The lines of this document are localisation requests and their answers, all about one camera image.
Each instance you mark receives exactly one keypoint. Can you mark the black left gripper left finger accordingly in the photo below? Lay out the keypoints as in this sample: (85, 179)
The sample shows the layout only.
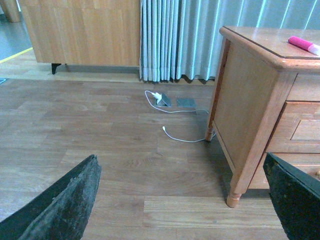
(62, 211)

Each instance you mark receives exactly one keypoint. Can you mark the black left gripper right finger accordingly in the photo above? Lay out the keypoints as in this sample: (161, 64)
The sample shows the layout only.
(295, 196)

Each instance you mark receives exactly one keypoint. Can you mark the pink marker with clear cap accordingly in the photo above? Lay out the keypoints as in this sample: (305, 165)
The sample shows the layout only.
(305, 45)

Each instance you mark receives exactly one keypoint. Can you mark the wooden drawer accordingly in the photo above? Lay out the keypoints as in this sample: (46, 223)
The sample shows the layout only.
(309, 163)
(297, 130)

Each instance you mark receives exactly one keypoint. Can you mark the wooden nightstand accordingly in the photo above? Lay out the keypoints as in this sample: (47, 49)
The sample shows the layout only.
(258, 72)

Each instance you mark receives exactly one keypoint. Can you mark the closed metal floor plate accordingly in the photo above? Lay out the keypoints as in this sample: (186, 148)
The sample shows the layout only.
(185, 103)

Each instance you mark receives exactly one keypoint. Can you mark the black cabinet leg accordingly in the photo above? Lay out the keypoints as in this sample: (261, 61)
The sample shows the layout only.
(54, 67)

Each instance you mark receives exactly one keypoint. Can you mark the white charger plug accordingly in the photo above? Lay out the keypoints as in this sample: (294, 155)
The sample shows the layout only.
(157, 95)

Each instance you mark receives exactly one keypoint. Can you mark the open metal floor socket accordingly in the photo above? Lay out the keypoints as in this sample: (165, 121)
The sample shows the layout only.
(165, 101)

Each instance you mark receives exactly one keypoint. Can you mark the light wooden cabinet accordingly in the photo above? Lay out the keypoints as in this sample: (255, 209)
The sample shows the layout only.
(84, 32)

